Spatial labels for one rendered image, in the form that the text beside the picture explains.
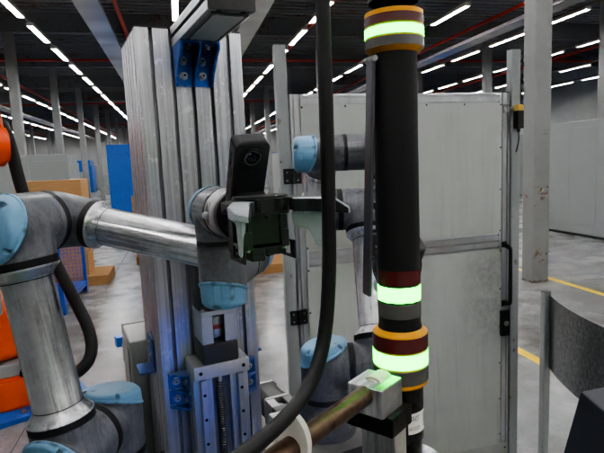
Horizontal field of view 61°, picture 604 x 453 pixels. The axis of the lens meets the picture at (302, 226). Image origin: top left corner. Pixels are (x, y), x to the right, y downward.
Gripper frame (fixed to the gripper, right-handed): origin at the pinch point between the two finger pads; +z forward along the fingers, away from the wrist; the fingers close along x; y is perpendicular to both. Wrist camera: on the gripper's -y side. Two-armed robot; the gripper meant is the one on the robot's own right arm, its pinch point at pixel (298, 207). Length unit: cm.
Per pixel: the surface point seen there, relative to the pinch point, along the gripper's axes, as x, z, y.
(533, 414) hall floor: -246, -174, 167
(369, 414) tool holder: 4.5, 19.6, 13.5
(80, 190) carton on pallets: -17, -781, 21
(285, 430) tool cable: 12.3, 22.3, 11.2
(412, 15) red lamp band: -0.5, 19.1, -14.6
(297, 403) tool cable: 11.6, 22.7, 9.5
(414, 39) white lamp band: -0.7, 19.1, -13.0
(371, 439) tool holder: 3.4, 18.0, 16.5
